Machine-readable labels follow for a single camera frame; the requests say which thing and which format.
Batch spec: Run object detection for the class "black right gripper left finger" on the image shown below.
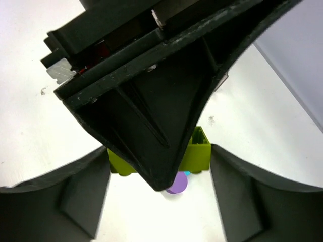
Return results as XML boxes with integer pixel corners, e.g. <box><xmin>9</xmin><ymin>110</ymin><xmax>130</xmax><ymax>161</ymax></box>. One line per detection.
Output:
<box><xmin>1</xmin><ymin>146</ymin><xmax>111</xmax><ymax>241</ymax></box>

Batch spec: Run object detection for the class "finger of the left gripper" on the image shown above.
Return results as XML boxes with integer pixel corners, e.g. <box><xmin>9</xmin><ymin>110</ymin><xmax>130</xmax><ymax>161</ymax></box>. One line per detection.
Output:
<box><xmin>54</xmin><ymin>32</ymin><xmax>228</xmax><ymax>192</ymax></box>

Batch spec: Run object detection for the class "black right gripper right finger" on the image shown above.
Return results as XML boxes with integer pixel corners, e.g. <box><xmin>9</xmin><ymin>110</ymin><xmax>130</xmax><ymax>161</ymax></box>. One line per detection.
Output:
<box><xmin>210</xmin><ymin>144</ymin><xmax>322</xmax><ymax>241</ymax></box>

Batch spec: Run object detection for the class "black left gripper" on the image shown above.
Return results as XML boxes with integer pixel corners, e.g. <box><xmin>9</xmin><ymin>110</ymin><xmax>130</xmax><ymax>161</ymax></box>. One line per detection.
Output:
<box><xmin>41</xmin><ymin>1</ymin><xmax>298</xmax><ymax>100</ymax></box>

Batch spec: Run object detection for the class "green long lego brick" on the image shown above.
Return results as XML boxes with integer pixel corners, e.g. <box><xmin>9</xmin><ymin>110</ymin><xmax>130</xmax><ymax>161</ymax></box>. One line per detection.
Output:
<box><xmin>107</xmin><ymin>126</ymin><xmax>211</xmax><ymax>176</ymax></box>

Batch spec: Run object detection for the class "lilac oval lego piece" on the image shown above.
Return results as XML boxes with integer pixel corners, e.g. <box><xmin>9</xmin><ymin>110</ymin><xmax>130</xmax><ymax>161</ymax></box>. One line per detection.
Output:
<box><xmin>166</xmin><ymin>171</ymin><xmax>188</xmax><ymax>194</ymax></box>

